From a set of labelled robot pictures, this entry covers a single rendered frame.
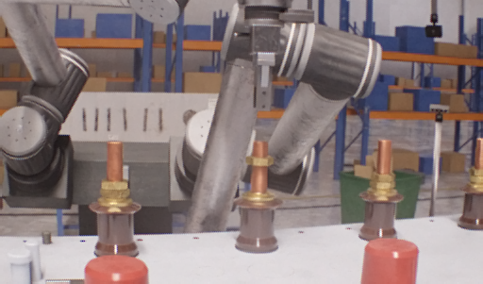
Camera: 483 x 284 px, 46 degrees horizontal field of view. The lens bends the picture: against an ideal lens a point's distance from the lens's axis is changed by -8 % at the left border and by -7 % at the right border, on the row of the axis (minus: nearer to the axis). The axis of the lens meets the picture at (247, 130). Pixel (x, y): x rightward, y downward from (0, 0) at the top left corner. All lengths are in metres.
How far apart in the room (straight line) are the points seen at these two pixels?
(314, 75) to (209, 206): 0.39
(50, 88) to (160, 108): 3.70
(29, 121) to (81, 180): 0.56
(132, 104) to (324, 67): 4.54
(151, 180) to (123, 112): 3.25
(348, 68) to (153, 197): 1.44
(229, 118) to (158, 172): 1.25
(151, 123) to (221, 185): 4.49
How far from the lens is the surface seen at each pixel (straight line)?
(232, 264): 1.06
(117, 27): 8.77
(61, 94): 2.27
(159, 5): 1.09
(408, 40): 10.48
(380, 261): 0.72
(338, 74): 1.41
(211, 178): 1.42
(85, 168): 2.64
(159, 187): 2.64
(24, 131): 2.17
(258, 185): 1.12
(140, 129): 5.88
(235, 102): 1.40
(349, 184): 5.53
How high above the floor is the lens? 1.70
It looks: 6 degrees down
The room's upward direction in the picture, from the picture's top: 2 degrees clockwise
